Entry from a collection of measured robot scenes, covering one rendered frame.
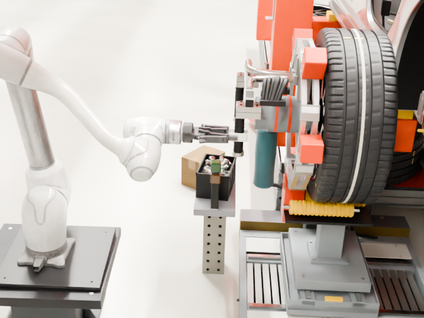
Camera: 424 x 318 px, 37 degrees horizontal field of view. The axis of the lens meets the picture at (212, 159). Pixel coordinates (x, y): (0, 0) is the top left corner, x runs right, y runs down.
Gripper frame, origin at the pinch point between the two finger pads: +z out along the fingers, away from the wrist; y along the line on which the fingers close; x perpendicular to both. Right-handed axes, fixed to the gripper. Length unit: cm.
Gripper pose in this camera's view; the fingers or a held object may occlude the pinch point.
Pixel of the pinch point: (238, 135)
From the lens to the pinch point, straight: 228.8
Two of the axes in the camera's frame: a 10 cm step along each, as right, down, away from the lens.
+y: -0.4, 4.3, -9.0
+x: 0.3, -9.0, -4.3
